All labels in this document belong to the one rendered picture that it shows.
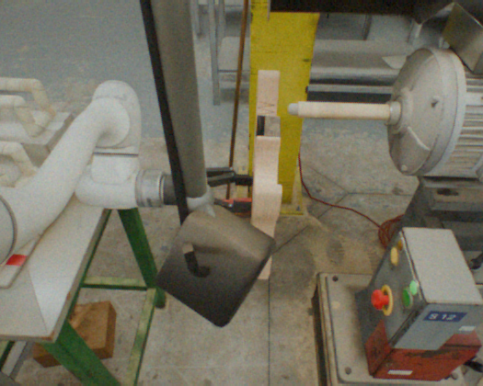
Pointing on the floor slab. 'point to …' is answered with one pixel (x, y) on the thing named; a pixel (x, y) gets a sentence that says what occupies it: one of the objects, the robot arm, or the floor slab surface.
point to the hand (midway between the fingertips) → (251, 193)
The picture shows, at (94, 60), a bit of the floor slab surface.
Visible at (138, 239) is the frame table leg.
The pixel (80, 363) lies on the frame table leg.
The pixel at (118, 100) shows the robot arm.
